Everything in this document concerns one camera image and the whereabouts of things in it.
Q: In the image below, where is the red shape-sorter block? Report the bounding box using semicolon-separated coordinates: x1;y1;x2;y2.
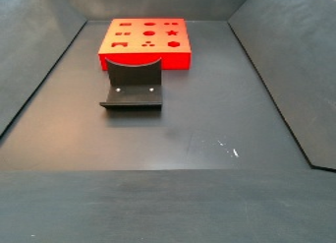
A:
98;18;192;71

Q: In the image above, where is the black curved holder bracket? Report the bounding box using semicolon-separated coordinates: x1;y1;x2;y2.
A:
100;59;162;109

